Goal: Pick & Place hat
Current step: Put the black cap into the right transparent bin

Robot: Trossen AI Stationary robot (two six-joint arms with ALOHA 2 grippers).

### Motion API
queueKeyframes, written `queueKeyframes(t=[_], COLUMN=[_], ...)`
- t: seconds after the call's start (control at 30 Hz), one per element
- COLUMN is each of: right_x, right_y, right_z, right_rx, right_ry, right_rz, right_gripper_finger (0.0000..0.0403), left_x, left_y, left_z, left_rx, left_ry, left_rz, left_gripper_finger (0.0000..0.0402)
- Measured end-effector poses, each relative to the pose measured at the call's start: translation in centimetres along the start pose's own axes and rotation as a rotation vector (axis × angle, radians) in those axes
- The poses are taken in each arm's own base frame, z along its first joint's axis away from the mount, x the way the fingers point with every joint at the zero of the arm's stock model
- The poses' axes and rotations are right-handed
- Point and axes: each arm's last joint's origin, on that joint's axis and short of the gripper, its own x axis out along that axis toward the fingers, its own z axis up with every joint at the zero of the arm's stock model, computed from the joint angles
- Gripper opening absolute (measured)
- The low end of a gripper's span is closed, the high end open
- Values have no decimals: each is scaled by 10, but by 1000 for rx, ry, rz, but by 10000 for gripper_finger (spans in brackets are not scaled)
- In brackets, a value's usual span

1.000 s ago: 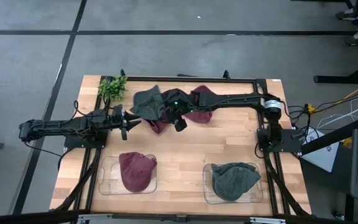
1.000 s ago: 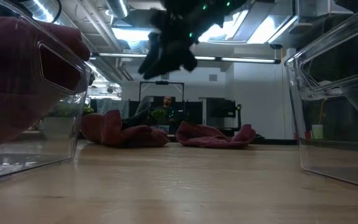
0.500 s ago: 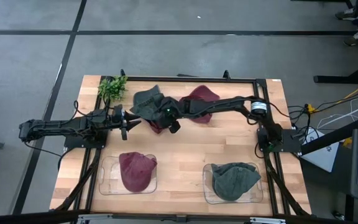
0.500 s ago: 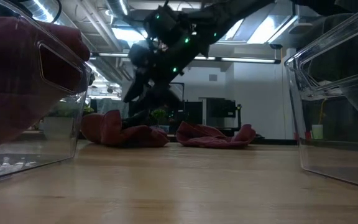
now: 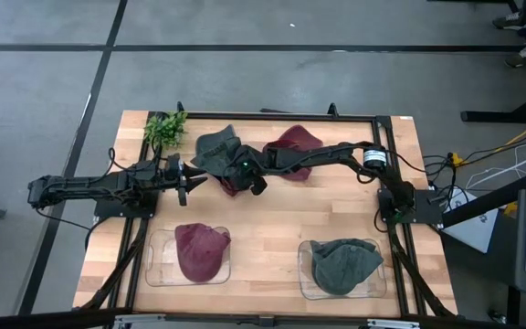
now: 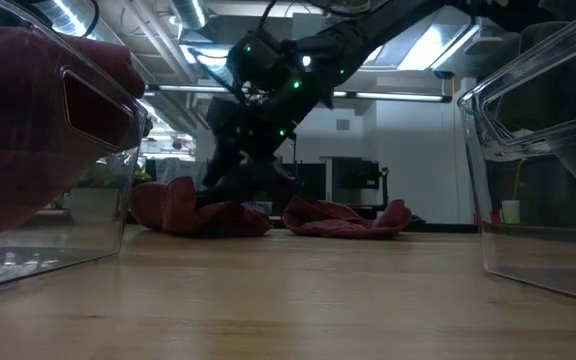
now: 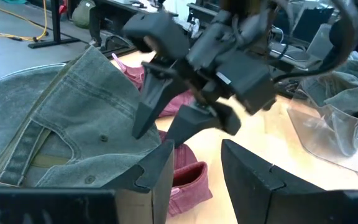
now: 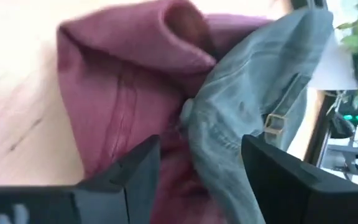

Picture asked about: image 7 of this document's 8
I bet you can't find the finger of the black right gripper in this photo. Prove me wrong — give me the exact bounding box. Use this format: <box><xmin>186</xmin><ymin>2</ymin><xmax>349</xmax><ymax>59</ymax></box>
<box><xmin>131</xmin><ymin>61</ymin><xmax>185</xmax><ymax>140</ymax></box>
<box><xmin>165</xmin><ymin>101</ymin><xmax>242</xmax><ymax>149</ymax></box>

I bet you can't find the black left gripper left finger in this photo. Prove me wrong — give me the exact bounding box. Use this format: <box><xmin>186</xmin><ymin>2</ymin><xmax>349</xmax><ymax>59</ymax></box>
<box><xmin>101</xmin><ymin>139</ymin><xmax>176</xmax><ymax>224</ymax></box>

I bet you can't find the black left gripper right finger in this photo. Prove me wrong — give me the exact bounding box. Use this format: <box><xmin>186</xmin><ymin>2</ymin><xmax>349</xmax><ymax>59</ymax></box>
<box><xmin>221</xmin><ymin>139</ymin><xmax>323</xmax><ymax>224</ymax></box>

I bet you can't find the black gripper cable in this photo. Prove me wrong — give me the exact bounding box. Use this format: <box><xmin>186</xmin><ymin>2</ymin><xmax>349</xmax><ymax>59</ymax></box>
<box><xmin>273</xmin><ymin>0</ymin><xmax>358</xmax><ymax>84</ymax></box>

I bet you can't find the green backpack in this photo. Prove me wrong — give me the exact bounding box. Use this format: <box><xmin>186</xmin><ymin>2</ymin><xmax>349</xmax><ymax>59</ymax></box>
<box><xmin>71</xmin><ymin>0</ymin><xmax>96</xmax><ymax>29</ymax></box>

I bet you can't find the black table stand leg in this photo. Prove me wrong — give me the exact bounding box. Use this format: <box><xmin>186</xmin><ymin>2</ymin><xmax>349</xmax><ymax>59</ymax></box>
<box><xmin>28</xmin><ymin>0</ymin><xmax>81</xmax><ymax>50</ymax></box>

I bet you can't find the black aluminium table frame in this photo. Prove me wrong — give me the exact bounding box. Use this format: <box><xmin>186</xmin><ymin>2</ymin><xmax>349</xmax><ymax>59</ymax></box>
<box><xmin>99</xmin><ymin>34</ymin><xmax>140</xmax><ymax>60</ymax></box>

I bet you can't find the maroon cap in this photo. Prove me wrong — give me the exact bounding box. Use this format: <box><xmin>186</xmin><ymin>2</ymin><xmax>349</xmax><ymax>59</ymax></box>
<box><xmin>112</xmin><ymin>52</ymin><xmax>196</xmax><ymax>118</ymax></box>
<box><xmin>158</xmin><ymin>130</ymin><xmax>214</xmax><ymax>218</ymax></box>

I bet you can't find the yellow floor cable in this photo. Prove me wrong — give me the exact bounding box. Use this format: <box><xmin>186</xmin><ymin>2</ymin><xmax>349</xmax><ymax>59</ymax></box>
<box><xmin>0</xmin><ymin>0</ymin><xmax>50</xmax><ymax>43</ymax></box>

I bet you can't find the dark laptop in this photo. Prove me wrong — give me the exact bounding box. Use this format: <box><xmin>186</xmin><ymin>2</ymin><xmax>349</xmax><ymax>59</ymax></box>
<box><xmin>268</xmin><ymin>23</ymin><xmax>336</xmax><ymax>70</ymax></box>

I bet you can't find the clear plastic bin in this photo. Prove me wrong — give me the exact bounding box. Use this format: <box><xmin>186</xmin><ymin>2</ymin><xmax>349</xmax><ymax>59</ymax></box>
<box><xmin>287</xmin><ymin>58</ymin><xmax>358</xmax><ymax>179</ymax></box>

